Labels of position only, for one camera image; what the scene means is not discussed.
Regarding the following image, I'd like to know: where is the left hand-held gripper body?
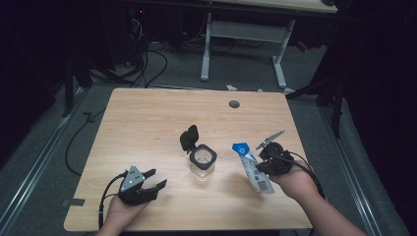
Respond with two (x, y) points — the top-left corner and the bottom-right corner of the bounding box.
(117, 164), (160, 207)

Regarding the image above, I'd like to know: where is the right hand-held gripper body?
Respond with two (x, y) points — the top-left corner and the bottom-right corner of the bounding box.
(256, 129), (295, 175)

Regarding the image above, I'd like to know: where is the white and blue carton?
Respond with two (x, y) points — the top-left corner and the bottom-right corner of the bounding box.
(231, 142), (275, 195)

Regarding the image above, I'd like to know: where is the glass jar with black lid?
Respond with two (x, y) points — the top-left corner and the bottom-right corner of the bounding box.
(179, 124), (218, 179)

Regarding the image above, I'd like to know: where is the person's left hand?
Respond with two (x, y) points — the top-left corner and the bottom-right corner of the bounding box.
(106, 196), (150, 231)

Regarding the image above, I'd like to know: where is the person's right hand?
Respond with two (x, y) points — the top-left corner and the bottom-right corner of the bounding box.
(268, 159), (322, 202)

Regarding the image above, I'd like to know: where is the grey tape strip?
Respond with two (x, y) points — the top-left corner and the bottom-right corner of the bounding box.
(62, 198), (86, 208)

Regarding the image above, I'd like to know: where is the black stand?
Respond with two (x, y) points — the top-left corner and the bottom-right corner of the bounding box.
(62, 58), (93, 118)
(284, 65), (346, 140)

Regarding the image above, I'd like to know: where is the white-framed desk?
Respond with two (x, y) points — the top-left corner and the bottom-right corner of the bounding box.
(200, 0), (338, 90)

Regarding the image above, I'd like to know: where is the left hand-held gripper cable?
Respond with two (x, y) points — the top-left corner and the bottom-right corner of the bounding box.
(97, 170), (129, 230)

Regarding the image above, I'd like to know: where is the hand-held gripper cable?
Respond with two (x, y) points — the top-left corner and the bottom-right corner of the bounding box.
(97, 170), (129, 230)
(273, 150), (328, 201)

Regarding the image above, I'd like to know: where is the right hand-held gripper cable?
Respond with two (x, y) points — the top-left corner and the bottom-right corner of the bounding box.
(273, 150), (328, 201)

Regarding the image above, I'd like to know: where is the metal floor rail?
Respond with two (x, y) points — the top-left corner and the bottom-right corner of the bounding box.
(319, 106), (383, 236)
(0, 112), (74, 228)

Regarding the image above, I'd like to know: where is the long black floor cable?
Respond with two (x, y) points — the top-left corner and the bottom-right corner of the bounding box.
(64, 107), (106, 177)

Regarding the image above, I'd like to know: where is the bundle of black cables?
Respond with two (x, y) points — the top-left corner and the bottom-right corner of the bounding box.
(127, 9), (169, 89)

